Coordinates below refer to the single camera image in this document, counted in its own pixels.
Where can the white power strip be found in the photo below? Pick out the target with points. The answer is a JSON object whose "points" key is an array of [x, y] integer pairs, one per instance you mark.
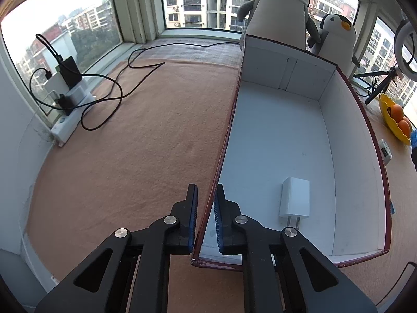
{"points": [[68, 122]]}

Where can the orange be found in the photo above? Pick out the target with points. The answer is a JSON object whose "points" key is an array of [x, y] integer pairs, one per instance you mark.
{"points": [[397, 111], [404, 127]]}

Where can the black tripod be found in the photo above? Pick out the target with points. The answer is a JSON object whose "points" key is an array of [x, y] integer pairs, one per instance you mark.
{"points": [[386, 81]]}

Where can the black plug adapter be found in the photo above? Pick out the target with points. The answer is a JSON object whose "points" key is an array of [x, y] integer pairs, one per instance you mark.
{"points": [[66, 102]]}

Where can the small white device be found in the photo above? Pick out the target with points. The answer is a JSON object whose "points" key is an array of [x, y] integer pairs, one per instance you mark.
{"points": [[385, 152]]}

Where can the small penguin plush toy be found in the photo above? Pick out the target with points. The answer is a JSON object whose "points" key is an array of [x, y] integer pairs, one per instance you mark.
{"points": [[338, 45]]}

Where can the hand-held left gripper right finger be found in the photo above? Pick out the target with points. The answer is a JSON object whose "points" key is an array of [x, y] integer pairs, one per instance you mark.
{"points": [[217, 221]]}

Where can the large penguin plush toy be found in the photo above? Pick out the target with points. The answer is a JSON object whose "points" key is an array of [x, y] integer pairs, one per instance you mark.
{"points": [[280, 6]]}

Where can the black power bank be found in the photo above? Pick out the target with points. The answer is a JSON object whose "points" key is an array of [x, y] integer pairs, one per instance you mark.
{"points": [[70, 71]]}

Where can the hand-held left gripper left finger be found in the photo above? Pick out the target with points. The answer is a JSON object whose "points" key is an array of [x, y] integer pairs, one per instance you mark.
{"points": [[194, 215]]}

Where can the white power adapter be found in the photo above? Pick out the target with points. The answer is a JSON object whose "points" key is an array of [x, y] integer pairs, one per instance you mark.
{"points": [[53, 83]]}

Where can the yellow fruit bowl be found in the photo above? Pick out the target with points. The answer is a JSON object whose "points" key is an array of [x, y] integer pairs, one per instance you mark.
{"points": [[391, 120]]}

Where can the brown mat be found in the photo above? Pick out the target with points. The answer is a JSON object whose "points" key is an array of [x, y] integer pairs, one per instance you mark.
{"points": [[130, 169]]}

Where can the white charger plug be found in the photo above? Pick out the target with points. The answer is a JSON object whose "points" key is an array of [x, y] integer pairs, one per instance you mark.
{"points": [[295, 199]]}

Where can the white cardboard box maroon outside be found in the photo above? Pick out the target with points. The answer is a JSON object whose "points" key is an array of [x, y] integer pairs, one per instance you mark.
{"points": [[286, 137]]}

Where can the checkered cloth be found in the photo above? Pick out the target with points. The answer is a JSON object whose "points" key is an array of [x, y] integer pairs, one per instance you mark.
{"points": [[195, 52]]}

